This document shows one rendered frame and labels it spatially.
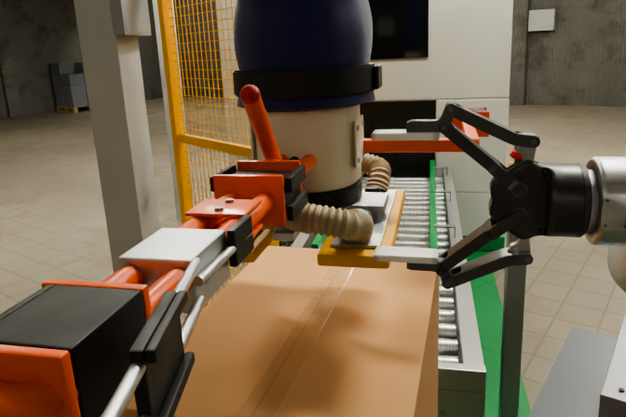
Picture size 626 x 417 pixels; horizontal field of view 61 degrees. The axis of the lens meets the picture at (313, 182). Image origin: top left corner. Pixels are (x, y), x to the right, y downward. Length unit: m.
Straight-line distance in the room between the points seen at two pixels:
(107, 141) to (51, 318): 1.96
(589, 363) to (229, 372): 0.75
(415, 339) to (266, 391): 0.25
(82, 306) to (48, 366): 0.05
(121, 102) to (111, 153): 0.21
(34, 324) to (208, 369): 0.53
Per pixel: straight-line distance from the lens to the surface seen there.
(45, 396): 0.31
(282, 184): 0.59
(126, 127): 2.23
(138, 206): 2.29
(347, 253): 0.74
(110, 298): 0.35
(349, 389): 0.77
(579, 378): 1.22
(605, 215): 0.57
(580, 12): 12.21
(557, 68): 12.29
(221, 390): 0.80
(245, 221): 0.48
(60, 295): 0.37
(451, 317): 1.82
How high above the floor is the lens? 1.39
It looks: 14 degrees down
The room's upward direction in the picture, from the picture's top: 3 degrees counter-clockwise
